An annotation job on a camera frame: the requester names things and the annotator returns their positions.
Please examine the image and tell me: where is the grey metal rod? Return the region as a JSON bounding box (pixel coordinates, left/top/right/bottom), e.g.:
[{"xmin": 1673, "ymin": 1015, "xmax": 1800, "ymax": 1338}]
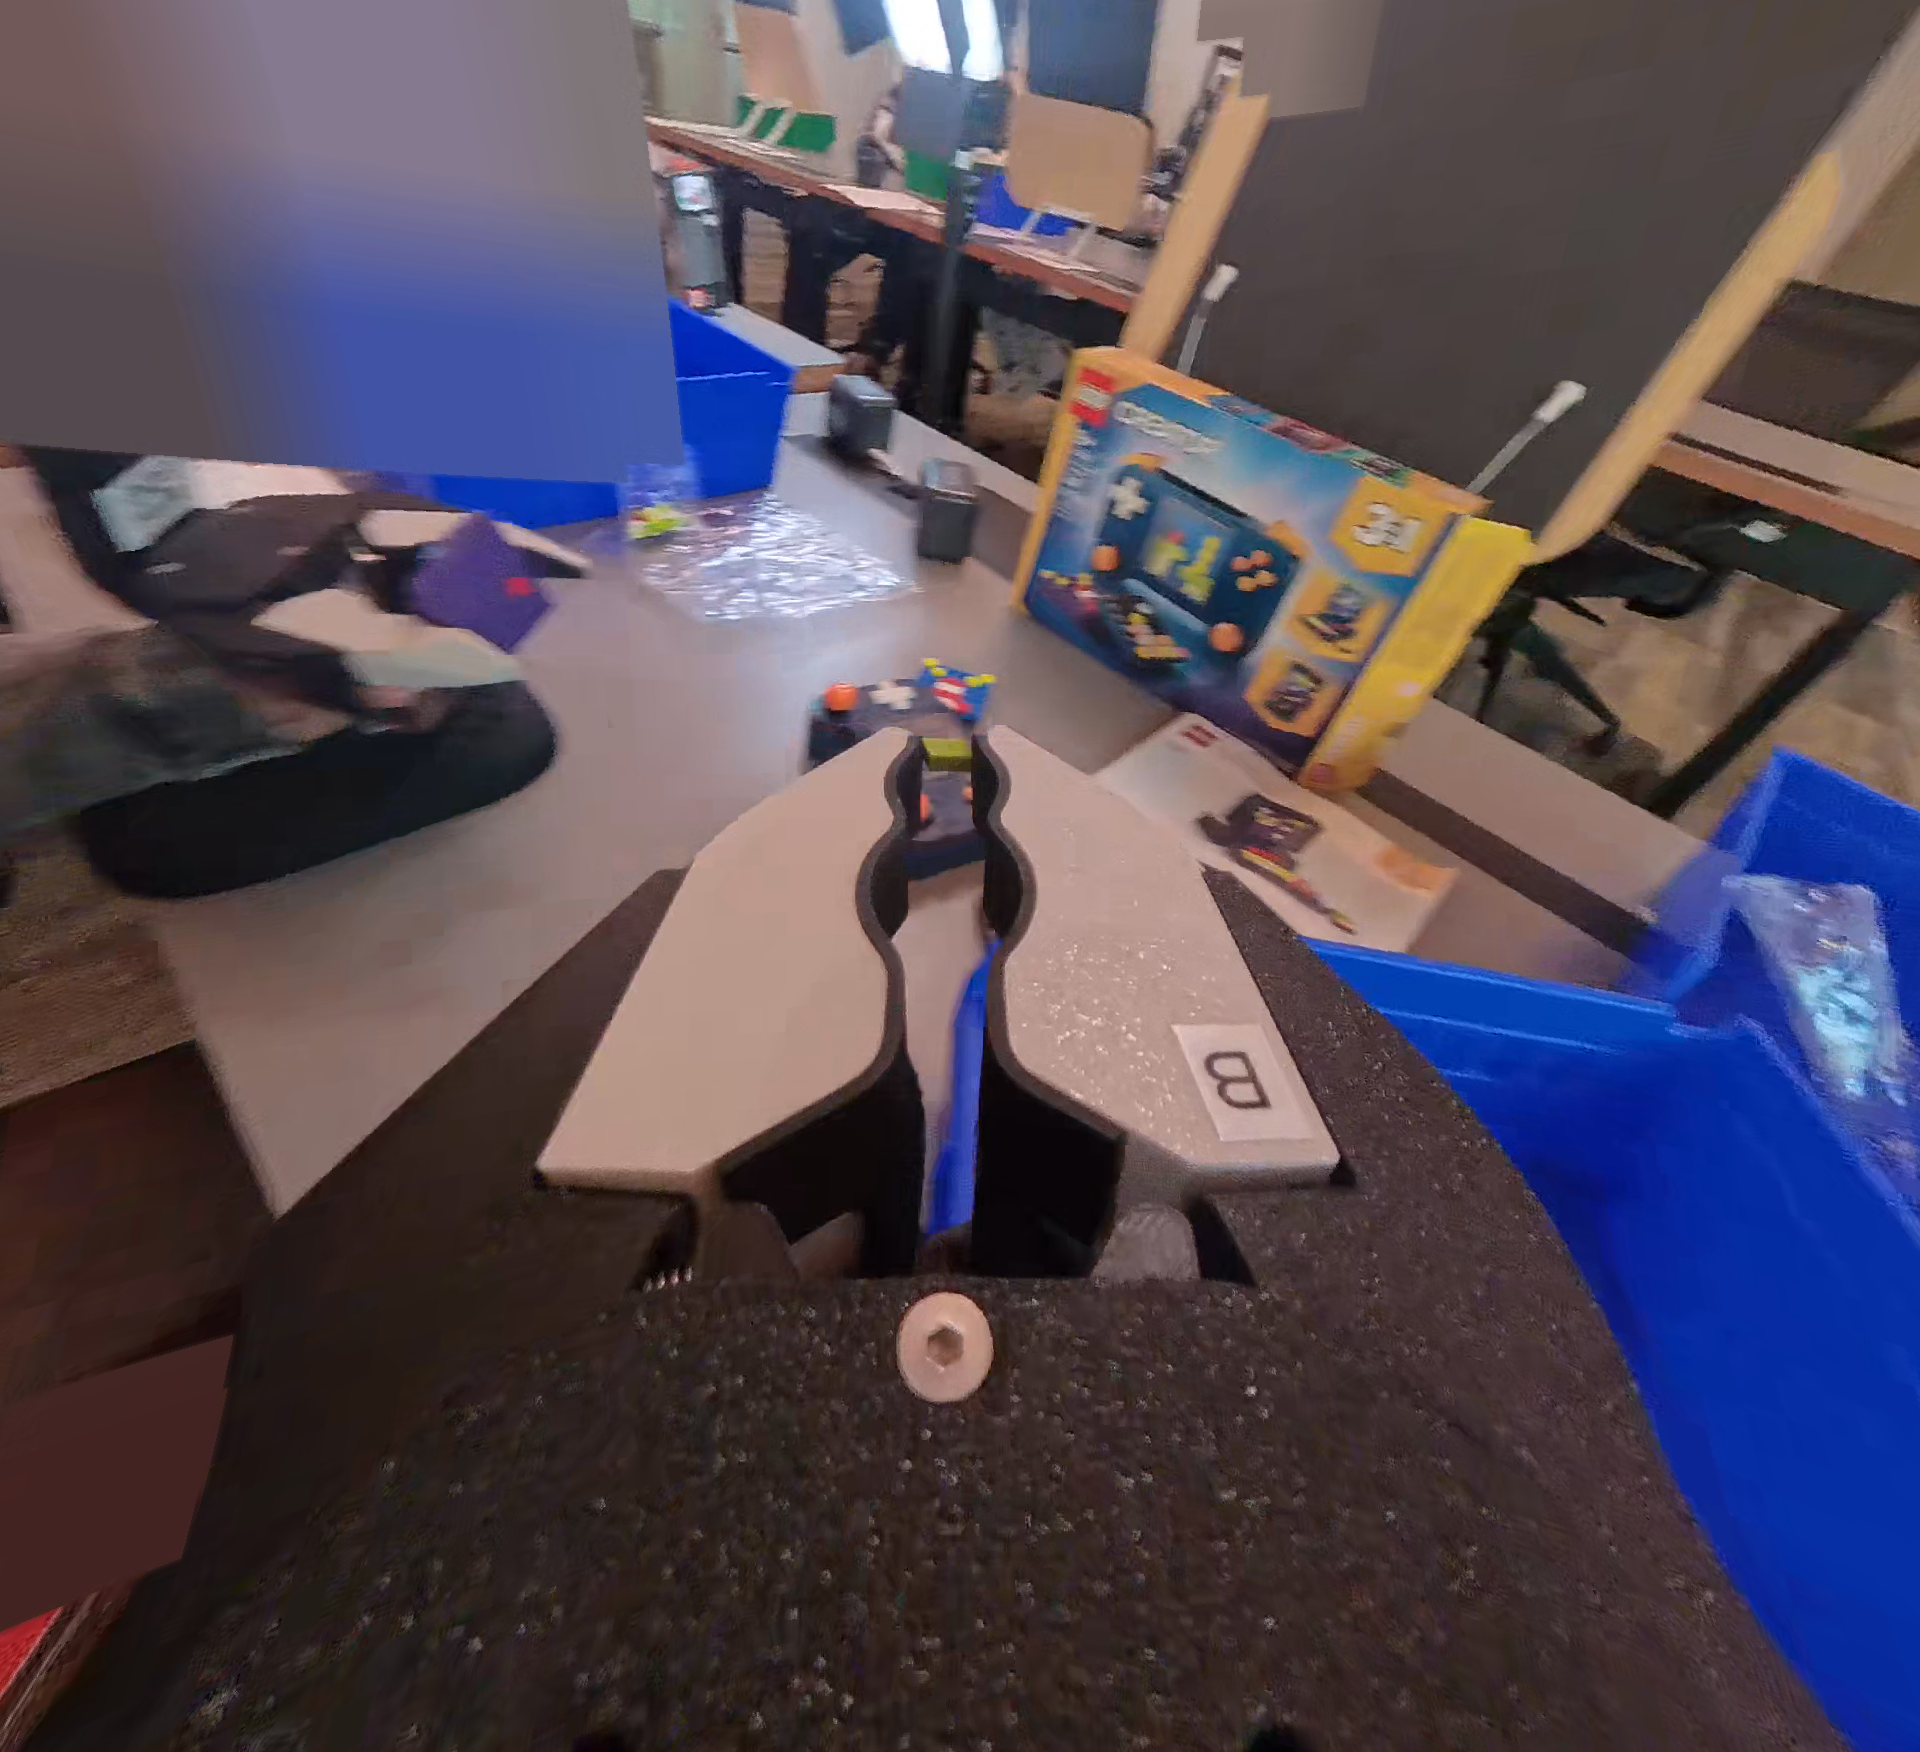
[
  {"xmin": 1177, "ymin": 263, "xmax": 1240, "ymax": 377},
  {"xmin": 1465, "ymin": 381, "xmax": 1586, "ymax": 498}
]

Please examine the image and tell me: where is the black office chair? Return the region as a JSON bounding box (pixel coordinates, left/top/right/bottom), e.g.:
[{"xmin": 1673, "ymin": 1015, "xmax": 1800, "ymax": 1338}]
[{"xmin": 1475, "ymin": 534, "xmax": 1668, "ymax": 751}]

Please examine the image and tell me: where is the purple brick plate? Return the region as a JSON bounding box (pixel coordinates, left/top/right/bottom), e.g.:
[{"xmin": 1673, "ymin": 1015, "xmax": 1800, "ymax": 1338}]
[{"xmin": 407, "ymin": 513, "xmax": 556, "ymax": 653}]

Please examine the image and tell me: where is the dark blue toy console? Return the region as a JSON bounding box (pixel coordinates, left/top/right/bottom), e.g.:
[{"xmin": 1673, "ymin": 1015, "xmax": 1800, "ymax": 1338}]
[{"xmin": 806, "ymin": 674, "xmax": 994, "ymax": 882}]

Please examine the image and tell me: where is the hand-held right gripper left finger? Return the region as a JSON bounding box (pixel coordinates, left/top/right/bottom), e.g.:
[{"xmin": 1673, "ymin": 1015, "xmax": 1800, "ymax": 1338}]
[{"xmin": 537, "ymin": 729, "xmax": 930, "ymax": 1279}]

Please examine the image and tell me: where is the clear plastic bag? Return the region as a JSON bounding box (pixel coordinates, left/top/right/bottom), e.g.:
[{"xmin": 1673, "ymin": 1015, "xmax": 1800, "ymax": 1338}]
[{"xmin": 621, "ymin": 461, "xmax": 923, "ymax": 621}]

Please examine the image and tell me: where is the wooden table with black legs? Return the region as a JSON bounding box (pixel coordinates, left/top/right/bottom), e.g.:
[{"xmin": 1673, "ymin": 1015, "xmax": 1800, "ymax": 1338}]
[{"xmin": 1642, "ymin": 401, "xmax": 1920, "ymax": 817}]

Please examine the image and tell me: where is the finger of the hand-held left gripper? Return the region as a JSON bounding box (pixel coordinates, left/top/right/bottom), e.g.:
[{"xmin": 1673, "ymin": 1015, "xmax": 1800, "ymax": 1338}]
[
  {"xmin": 357, "ymin": 510, "xmax": 596, "ymax": 578},
  {"xmin": 251, "ymin": 588, "xmax": 525, "ymax": 691}
]

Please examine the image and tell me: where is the person's left forearm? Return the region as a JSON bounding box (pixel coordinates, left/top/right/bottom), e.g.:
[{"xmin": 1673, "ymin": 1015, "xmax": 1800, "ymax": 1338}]
[{"xmin": 0, "ymin": 627, "xmax": 308, "ymax": 843}]

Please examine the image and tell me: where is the long wooden table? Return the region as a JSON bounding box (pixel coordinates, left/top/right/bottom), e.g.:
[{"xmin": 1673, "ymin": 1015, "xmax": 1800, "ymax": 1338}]
[{"xmin": 646, "ymin": 117, "xmax": 1145, "ymax": 316}]

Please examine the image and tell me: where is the yellow and blue toy box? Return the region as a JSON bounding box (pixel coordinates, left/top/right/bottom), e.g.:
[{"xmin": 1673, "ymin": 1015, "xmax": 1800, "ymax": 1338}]
[{"xmin": 1012, "ymin": 347, "xmax": 1533, "ymax": 794}]

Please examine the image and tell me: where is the dark partition panel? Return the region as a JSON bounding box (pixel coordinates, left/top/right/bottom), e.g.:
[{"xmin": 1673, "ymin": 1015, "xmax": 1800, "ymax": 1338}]
[{"xmin": 1117, "ymin": 0, "xmax": 1920, "ymax": 560}]

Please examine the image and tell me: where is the white instruction booklet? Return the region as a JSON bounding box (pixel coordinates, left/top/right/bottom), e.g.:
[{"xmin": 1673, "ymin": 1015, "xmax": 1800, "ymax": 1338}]
[{"xmin": 1094, "ymin": 718, "xmax": 1459, "ymax": 955}]

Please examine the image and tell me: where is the blue plastic bin with tag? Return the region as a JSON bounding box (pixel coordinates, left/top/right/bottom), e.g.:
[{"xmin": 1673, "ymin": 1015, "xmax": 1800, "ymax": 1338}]
[{"xmin": 1302, "ymin": 940, "xmax": 1920, "ymax": 1752}]

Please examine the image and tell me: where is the clear bag of brick pieces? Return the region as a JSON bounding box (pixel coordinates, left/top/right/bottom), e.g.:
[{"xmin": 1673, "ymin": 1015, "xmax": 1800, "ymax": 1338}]
[{"xmin": 1725, "ymin": 874, "xmax": 1901, "ymax": 1109}]

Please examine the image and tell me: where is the blue and purple brick assembly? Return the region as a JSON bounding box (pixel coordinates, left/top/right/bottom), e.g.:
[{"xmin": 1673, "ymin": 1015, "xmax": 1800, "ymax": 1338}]
[{"xmin": 927, "ymin": 940, "xmax": 1004, "ymax": 1237}]

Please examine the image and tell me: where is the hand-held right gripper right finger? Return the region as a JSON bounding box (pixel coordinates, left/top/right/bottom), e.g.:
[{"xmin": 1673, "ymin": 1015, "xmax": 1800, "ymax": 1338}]
[{"xmin": 971, "ymin": 723, "xmax": 1342, "ymax": 1279}]

